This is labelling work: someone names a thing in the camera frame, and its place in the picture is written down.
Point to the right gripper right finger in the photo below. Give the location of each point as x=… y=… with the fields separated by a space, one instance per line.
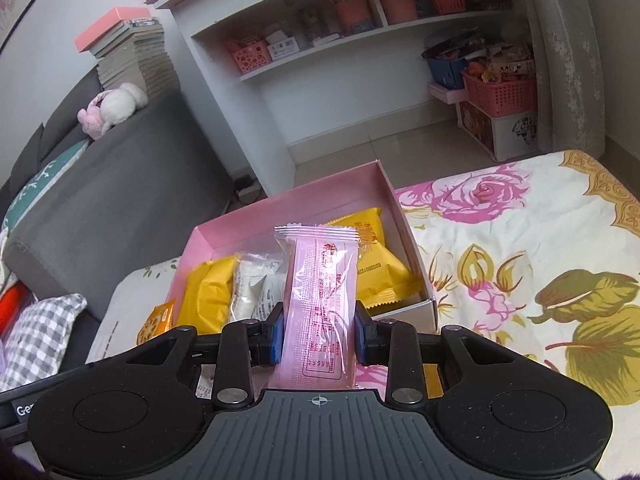
x=372 y=338

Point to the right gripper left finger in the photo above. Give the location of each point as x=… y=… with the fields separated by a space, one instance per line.
x=266 y=339

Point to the pink snack packet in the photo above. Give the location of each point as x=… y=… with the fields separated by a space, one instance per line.
x=319 y=308

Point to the orange cracker packet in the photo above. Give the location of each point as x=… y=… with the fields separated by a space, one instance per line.
x=157 y=323

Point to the yellow snack packet right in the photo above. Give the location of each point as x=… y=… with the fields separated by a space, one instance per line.
x=382 y=277

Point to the yellow snack packet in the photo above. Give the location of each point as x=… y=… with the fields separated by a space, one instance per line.
x=382 y=277
x=207 y=297

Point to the white grey snack packet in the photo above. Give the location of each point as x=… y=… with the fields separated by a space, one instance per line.
x=258 y=285

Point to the yellow snack packet left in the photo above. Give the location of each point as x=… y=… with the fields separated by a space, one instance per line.
x=207 y=297

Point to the pink cardboard box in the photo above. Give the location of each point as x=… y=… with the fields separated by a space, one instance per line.
x=251 y=229

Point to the grey sofa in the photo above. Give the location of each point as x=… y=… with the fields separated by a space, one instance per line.
x=129 y=201

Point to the checkered grey pillow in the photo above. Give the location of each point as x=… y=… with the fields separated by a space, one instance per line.
x=38 y=340

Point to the white storage box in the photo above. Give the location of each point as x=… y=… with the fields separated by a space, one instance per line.
x=505 y=138

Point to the pink basket on floor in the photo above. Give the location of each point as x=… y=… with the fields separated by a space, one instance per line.
x=502 y=98

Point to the blue storage bin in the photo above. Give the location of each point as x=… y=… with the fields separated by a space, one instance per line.
x=448 y=74

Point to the teal cushion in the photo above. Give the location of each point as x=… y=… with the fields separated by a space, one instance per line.
x=40 y=184

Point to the pink white plush bunny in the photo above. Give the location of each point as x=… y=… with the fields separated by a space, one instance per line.
x=110 y=108

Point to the small pink shelf basket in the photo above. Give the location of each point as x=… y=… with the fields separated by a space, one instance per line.
x=248 y=56

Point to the white bookshelf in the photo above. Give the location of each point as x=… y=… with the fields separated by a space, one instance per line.
x=324 y=92

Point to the lace curtain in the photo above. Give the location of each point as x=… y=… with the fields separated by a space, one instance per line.
x=570 y=86

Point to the stack of books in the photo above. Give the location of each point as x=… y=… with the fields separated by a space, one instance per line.
x=128 y=44

